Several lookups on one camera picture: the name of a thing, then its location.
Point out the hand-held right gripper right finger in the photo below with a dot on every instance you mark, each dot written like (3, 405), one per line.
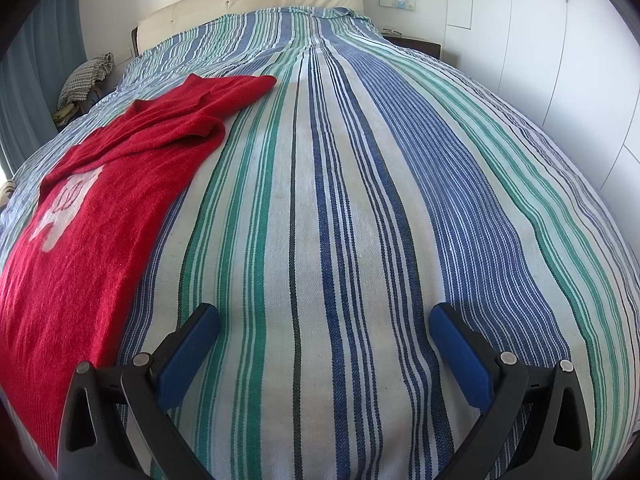
(457, 355)

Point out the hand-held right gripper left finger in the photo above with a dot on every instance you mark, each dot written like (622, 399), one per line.
(192, 355)

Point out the red knit sweater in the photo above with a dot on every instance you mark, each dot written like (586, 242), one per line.
(100, 240)

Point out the striped bedspread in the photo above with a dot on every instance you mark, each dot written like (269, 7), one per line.
(350, 210)

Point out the green folded cloth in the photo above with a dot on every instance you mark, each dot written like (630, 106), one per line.
(62, 114)

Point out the checked cloth pile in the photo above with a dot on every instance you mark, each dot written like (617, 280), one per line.
(85, 77)

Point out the white wardrobe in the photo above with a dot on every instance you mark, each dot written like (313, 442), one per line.
(540, 60)

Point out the dark wooden nightstand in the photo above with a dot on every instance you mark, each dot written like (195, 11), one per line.
(420, 46)

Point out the blue curtain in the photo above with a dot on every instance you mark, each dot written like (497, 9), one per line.
(35, 70)

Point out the cream padded headboard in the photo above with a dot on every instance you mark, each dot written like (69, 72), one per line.
(240, 5)

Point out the white wall switch panel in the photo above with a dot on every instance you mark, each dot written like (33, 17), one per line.
(397, 1)

